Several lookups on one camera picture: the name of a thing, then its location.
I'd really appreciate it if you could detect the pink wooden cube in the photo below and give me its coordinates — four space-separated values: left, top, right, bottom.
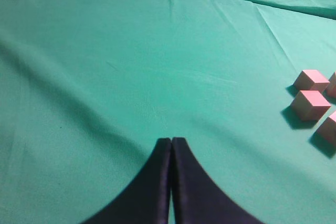
293 69 330 93
326 72 336 98
290 90 331 121
316 112 335 155

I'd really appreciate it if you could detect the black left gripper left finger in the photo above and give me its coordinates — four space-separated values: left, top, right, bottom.
84 138 171 223

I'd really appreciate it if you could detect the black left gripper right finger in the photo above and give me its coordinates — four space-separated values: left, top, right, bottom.
171 137 261 223

